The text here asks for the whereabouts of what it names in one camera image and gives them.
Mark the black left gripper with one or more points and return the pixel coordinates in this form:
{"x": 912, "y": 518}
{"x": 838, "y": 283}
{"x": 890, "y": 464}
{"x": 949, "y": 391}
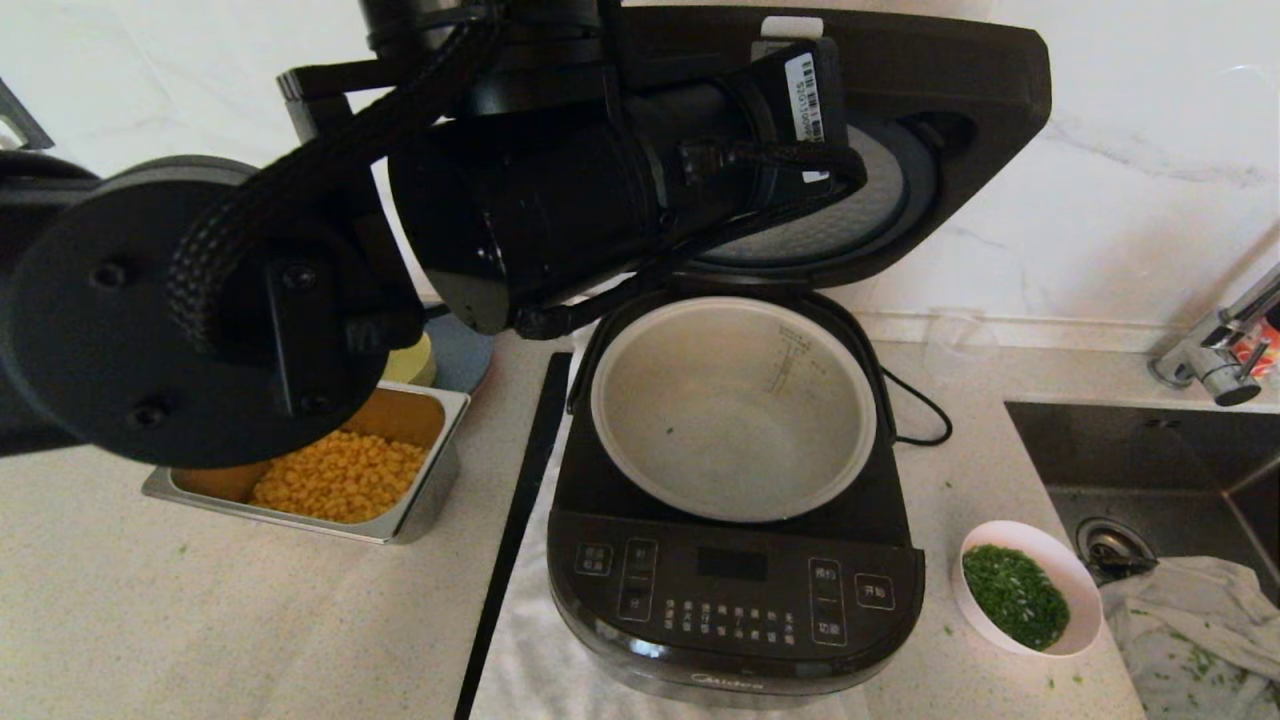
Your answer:
{"x": 760, "y": 140}

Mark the black rice cooker lid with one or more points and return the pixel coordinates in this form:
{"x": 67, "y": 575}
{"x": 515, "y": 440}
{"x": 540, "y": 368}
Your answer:
{"x": 980, "y": 90}

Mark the chopped green onions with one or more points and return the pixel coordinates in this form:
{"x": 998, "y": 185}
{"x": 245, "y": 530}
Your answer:
{"x": 1015, "y": 595}

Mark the white round bowl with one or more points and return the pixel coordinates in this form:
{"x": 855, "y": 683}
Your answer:
{"x": 1070, "y": 570}

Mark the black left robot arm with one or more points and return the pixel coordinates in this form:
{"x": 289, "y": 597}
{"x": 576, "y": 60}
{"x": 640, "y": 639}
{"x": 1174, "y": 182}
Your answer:
{"x": 100, "y": 330}

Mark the grey inner pot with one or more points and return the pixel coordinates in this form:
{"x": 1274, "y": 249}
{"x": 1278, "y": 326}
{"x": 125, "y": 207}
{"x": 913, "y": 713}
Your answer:
{"x": 730, "y": 420}

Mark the yellow bowl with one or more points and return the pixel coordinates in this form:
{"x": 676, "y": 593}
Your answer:
{"x": 415, "y": 365}

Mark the black rice cooker body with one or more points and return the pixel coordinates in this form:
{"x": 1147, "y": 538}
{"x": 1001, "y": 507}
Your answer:
{"x": 740, "y": 590}

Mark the grey-blue plate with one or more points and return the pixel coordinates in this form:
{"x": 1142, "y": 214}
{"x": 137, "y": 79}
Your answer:
{"x": 465, "y": 355}

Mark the long black strip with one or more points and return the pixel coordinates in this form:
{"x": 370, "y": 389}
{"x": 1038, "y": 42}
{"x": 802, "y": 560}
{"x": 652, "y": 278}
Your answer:
{"x": 510, "y": 540}

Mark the stainless steel tray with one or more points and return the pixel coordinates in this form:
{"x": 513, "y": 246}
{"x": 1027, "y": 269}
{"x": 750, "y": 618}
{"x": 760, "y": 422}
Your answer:
{"x": 425, "y": 500}

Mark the stainless steel sink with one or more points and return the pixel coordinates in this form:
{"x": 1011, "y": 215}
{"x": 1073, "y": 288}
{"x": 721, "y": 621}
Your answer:
{"x": 1150, "y": 450}

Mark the chrome faucet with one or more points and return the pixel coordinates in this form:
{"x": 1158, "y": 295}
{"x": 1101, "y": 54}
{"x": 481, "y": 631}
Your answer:
{"x": 1225, "y": 375}

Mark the metal sink drain strainer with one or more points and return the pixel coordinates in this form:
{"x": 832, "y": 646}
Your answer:
{"x": 1105, "y": 545}

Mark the yellow corn kernels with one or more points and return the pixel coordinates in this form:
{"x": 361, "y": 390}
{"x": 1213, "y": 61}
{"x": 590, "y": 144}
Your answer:
{"x": 340, "y": 480}

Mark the orange dish soap bottle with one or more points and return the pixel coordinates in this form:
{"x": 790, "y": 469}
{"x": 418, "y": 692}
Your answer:
{"x": 1262, "y": 350}

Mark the white towel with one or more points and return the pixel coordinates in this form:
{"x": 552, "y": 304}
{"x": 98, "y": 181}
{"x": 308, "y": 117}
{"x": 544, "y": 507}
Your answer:
{"x": 530, "y": 660}

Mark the crumpled white cloth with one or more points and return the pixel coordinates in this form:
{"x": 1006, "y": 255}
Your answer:
{"x": 1200, "y": 620}

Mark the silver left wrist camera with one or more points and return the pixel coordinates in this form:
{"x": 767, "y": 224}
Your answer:
{"x": 792, "y": 28}

